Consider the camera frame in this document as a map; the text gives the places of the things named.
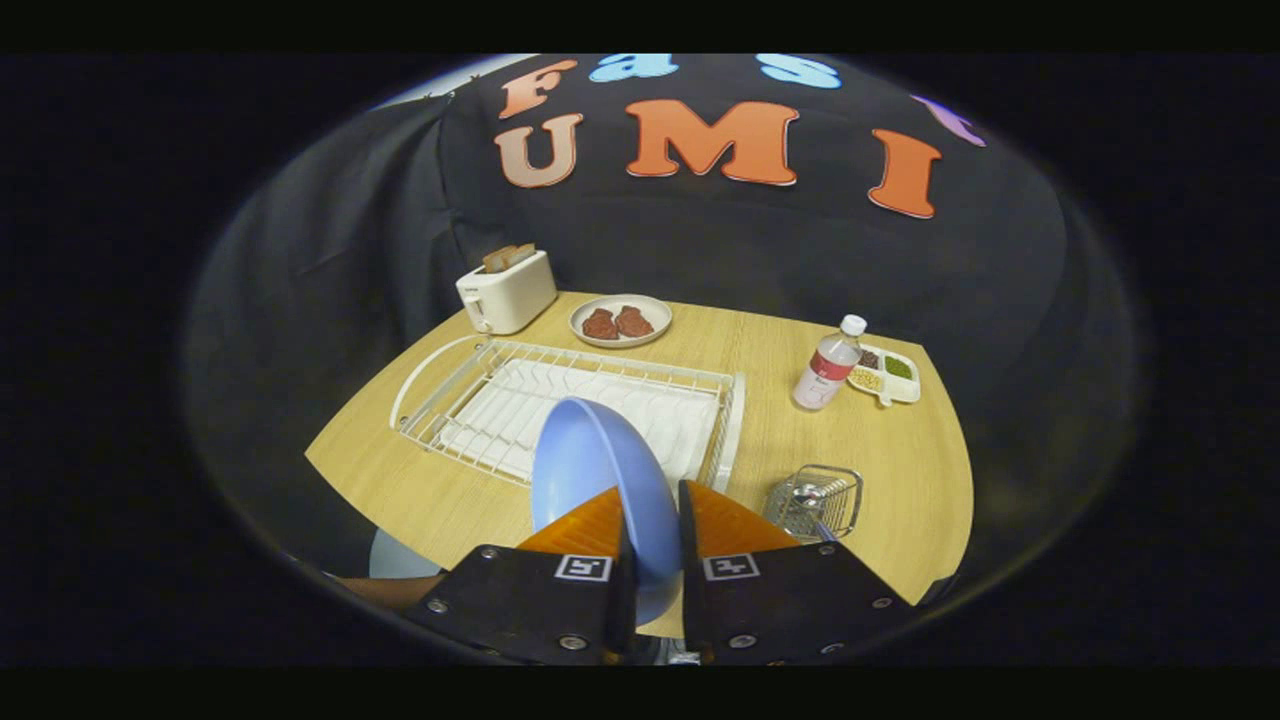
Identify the brown meat piece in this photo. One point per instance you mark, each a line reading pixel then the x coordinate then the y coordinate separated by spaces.
pixel 600 324
pixel 634 321

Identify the toast slice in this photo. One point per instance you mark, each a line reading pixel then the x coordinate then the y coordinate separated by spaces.
pixel 498 260
pixel 524 252

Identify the green food portion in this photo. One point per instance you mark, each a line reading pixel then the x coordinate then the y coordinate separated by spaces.
pixel 898 367

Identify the blue plate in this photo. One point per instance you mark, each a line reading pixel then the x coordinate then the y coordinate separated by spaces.
pixel 590 460

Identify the yellow food portion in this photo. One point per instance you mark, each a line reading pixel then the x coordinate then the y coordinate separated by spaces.
pixel 866 380

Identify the white toaster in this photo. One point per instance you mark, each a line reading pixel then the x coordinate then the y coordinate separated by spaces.
pixel 510 295

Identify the beige round plate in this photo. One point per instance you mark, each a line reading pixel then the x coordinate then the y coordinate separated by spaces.
pixel 658 312

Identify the clear plastic water bottle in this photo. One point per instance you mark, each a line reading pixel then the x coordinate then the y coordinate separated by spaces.
pixel 825 370

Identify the black backdrop cloth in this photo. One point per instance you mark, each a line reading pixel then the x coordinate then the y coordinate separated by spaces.
pixel 700 250

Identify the white divided snack tray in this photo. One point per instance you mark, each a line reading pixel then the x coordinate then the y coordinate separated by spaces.
pixel 900 392

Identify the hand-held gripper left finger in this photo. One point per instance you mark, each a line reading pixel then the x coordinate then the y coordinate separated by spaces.
pixel 622 610

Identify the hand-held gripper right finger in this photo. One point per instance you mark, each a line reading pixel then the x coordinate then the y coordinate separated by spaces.
pixel 692 610

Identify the metal spoon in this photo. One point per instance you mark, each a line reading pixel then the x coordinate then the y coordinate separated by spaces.
pixel 806 492

